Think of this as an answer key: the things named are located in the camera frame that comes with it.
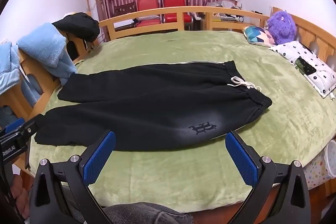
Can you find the green fleece blanket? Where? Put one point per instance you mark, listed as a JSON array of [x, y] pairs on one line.
[[183, 176]]

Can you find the white floral pillow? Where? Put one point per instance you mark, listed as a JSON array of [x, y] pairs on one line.
[[320, 77]]

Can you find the purple plush toy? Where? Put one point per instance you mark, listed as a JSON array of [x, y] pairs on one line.
[[282, 27]]

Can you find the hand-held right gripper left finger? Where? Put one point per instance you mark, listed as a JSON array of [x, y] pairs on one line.
[[99, 157]]

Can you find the person's left hand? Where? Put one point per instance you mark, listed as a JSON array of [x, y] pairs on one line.
[[20, 195]]

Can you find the light blue garment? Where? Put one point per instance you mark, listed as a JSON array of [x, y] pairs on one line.
[[7, 69]]

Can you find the star patterned sheet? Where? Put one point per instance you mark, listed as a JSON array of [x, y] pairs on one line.
[[316, 174]]

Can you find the black pants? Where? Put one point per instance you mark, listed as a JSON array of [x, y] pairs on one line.
[[144, 108]]

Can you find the geometric patterned cushion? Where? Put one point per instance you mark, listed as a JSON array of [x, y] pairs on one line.
[[258, 35]]

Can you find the wooden bed frame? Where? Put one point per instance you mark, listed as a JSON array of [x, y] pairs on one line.
[[168, 13]]

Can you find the pile of papers and boxes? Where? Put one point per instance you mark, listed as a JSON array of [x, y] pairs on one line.
[[225, 1]]

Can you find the dark wooden chair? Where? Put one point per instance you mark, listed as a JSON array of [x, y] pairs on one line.
[[125, 7]]

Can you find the black garment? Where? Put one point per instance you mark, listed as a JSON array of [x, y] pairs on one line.
[[76, 26]]

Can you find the light blue fleece towel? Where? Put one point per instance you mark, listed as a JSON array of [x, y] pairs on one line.
[[44, 48]]

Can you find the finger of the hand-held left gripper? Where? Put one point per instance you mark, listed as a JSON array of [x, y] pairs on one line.
[[30, 127], [11, 125]]

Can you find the person's leg in grey jeans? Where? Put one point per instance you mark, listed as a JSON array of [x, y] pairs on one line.
[[147, 214]]

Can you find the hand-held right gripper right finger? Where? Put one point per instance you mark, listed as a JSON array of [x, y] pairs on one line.
[[241, 161]]

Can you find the white plastic bin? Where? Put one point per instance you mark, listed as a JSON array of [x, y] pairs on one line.
[[331, 161]]

